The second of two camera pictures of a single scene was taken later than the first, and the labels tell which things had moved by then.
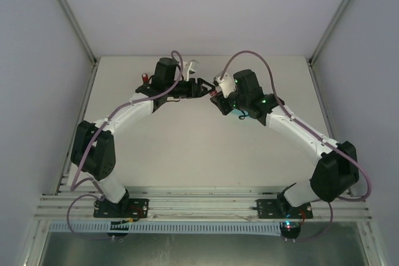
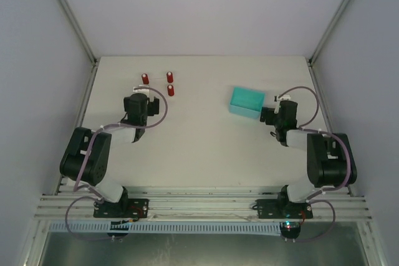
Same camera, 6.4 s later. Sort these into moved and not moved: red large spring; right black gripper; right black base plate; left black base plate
Moved: right black gripper
Not moved: red large spring; right black base plate; left black base plate
